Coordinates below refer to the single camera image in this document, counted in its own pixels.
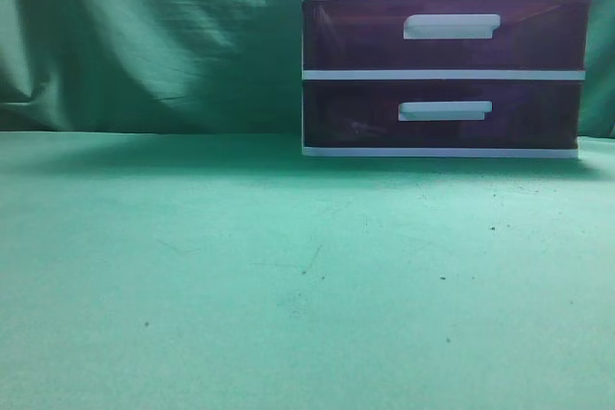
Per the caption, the green table cover cloth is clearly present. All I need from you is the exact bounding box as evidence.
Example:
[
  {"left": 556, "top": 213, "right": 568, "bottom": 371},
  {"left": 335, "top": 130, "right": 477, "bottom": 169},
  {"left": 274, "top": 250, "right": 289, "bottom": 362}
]
[{"left": 1, "top": 133, "right": 614, "bottom": 409}]

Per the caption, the translucent brown drawer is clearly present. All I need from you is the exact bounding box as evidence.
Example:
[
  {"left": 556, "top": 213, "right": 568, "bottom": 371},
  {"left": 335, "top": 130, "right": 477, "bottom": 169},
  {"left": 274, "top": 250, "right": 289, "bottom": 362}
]
[
  {"left": 303, "top": 0, "right": 590, "bottom": 71},
  {"left": 303, "top": 80, "right": 581, "bottom": 150}
]

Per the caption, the green backdrop cloth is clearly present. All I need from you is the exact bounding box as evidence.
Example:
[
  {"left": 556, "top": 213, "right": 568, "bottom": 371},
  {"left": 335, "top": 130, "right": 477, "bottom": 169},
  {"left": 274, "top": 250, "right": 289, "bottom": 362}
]
[{"left": 1, "top": 0, "right": 614, "bottom": 135}]

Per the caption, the bottom translucent brown drawer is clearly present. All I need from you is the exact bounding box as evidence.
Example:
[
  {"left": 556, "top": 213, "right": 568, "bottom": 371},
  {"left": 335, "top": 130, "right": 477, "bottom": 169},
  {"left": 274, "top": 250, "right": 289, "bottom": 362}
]
[{"left": 303, "top": 80, "right": 581, "bottom": 150}]

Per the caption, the white plastic drawer cabinet frame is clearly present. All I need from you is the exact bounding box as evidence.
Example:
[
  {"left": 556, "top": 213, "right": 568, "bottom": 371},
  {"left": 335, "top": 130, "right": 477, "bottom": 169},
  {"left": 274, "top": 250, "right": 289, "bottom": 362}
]
[{"left": 302, "top": 0, "right": 592, "bottom": 158}]

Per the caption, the middle translucent brown drawer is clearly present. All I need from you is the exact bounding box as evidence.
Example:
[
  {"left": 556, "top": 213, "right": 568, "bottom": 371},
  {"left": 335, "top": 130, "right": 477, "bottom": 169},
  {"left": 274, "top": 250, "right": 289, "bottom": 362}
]
[{"left": 303, "top": 0, "right": 590, "bottom": 71}]

